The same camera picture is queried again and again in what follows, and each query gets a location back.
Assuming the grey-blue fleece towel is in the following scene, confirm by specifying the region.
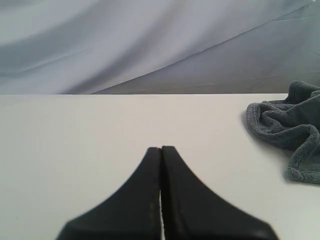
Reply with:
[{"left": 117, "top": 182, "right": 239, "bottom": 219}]
[{"left": 246, "top": 81, "right": 320, "bottom": 184}]

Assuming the grey backdrop cloth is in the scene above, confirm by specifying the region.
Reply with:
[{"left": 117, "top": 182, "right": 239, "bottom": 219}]
[{"left": 0, "top": 0, "right": 320, "bottom": 94}]

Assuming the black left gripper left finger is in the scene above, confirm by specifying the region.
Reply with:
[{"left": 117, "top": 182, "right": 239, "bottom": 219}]
[{"left": 57, "top": 147, "right": 161, "bottom": 240}]

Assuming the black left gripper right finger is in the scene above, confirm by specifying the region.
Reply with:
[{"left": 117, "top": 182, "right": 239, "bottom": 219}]
[{"left": 161, "top": 146, "right": 278, "bottom": 240}]

